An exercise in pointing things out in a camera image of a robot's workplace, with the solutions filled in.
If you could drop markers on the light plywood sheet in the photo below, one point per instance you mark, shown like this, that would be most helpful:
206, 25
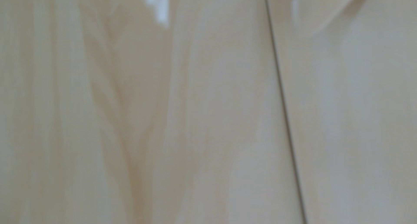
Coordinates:
358, 119
130, 119

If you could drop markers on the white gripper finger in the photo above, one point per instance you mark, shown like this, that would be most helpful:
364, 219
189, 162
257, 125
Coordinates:
319, 9
161, 6

